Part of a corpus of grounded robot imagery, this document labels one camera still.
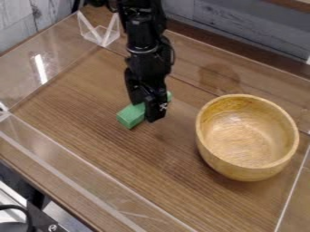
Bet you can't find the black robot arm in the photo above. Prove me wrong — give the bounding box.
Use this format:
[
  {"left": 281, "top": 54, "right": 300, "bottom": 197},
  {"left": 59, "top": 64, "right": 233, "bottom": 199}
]
[{"left": 85, "top": 0, "right": 174, "bottom": 122}]

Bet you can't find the brown wooden bowl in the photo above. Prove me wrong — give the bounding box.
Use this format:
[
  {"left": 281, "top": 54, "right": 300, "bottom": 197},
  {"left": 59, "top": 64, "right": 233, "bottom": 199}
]
[{"left": 194, "top": 94, "right": 300, "bottom": 182}]

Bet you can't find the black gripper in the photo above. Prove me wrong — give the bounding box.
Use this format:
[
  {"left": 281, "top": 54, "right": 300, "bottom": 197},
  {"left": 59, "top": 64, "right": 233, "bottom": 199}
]
[{"left": 124, "top": 48, "right": 173, "bottom": 122}]

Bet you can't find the green rectangular block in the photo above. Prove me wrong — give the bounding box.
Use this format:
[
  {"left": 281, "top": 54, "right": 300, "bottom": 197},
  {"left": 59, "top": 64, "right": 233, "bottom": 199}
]
[{"left": 116, "top": 92, "right": 172, "bottom": 130}]

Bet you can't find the black cable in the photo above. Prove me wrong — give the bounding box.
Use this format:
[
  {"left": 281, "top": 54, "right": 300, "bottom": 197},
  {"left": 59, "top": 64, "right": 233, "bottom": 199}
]
[{"left": 0, "top": 203, "right": 42, "bottom": 232}]

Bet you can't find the black metal bracket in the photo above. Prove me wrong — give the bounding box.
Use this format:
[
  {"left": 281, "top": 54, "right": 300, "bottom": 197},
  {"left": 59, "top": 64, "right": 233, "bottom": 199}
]
[{"left": 26, "top": 202, "right": 69, "bottom": 232}]

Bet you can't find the clear acrylic tray wall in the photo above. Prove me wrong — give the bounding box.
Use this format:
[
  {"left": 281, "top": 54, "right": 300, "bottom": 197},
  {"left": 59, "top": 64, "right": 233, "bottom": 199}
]
[{"left": 0, "top": 8, "right": 310, "bottom": 232}]

